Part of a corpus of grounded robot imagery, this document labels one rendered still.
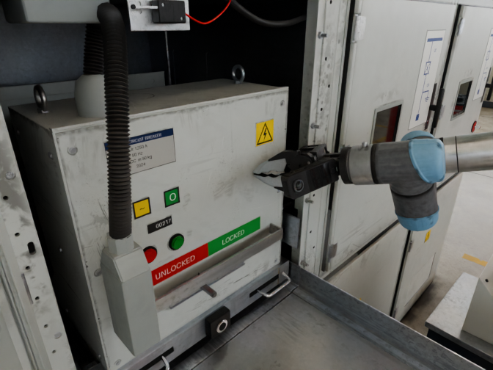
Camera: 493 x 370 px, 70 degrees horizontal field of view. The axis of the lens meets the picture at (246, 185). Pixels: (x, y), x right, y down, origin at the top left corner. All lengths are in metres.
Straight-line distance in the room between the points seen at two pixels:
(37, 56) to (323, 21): 0.85
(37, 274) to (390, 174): 0.56
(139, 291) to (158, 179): 0.19
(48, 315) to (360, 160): 0.55
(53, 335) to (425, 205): 0.64
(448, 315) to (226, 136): 0.85
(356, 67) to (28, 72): 0.94
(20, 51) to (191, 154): 0.75
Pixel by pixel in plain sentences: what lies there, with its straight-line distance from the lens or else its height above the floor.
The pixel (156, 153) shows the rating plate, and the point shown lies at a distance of 0.61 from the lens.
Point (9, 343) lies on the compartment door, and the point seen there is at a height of 1.14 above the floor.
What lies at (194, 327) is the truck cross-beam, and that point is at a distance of 0.84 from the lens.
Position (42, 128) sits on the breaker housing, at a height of 1.39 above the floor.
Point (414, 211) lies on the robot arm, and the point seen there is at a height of 1.21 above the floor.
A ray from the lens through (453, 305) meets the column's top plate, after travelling 1.29.
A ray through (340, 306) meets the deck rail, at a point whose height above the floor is 0.86.
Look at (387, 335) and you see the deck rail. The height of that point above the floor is 0.86.
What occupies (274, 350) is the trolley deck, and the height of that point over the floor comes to 0.85.
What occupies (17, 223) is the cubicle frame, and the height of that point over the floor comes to 1.30.
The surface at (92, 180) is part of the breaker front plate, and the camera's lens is 0.57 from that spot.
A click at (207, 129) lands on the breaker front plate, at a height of 1.34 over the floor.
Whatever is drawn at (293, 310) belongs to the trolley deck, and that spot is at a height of 0.85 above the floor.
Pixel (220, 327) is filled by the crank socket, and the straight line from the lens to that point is 0.86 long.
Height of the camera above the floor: 1.52
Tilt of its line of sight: 24 degrees down
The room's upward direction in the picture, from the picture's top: straight up
